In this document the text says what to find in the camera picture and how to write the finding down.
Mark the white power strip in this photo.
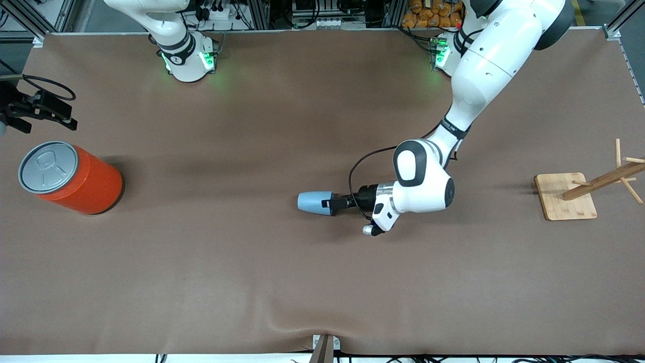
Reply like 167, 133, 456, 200
201, 5, 238, 22

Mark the wooden mug tree stand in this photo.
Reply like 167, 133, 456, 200
534, 139, 645, 221

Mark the brown table cover mat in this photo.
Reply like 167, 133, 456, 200
0, 28, 645, 356

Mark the orange can with grey lid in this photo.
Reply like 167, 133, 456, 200
18, 141, 123, 215

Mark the light blue cup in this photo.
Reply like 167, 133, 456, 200
297, 191, 335, 216

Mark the pile of orange bread pieces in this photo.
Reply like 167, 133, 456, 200
402, 0, 465, 29

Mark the metal table edge clamp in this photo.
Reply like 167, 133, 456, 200
312, 334, 341, 363

